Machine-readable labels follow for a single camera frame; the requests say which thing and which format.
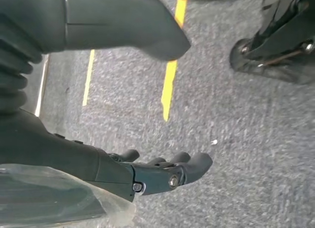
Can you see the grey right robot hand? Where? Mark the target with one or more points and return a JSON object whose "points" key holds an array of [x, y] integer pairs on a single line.
{"points": [[111, 21]]}

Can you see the clear plastic film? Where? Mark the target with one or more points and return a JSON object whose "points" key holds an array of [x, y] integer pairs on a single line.
{"points": [[49, 203]]}

